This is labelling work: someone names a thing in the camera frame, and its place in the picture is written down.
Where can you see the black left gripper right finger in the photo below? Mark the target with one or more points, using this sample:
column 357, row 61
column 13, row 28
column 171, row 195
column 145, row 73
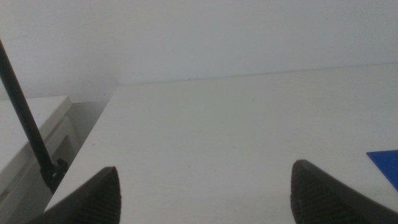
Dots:
column 317, row 199

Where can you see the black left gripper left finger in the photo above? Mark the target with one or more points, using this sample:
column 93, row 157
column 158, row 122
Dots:
column 99, row 199

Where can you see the blue rectangular mat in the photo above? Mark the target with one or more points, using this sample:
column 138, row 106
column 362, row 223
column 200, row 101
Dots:
column 387, row 163

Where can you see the black pole clamp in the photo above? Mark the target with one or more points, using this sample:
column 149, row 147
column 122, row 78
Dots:
column 53, row 175

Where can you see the white side cabinet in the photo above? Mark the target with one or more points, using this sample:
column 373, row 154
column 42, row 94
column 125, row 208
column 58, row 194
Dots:
column 18, row 130

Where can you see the black stand pole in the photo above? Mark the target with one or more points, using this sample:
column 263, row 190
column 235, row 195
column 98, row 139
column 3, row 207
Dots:
column 21, row 109

